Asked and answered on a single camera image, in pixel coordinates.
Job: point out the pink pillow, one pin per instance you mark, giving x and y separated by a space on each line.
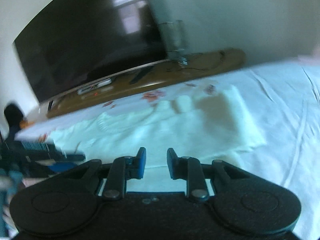
312 59

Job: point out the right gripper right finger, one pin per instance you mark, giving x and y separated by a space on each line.
191 170

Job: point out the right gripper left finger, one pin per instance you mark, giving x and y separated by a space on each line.
120 171

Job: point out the white garment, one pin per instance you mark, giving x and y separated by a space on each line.
201 125

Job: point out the large black television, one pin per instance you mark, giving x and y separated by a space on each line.
71 43

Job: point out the brown wooden tv stand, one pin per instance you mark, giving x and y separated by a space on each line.
144 80

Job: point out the floral white bed sheet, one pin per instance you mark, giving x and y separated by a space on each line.
263 119

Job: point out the silver set-top box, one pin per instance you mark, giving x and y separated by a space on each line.
94 86

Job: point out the chair with dark clothes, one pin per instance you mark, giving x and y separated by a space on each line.
14 117

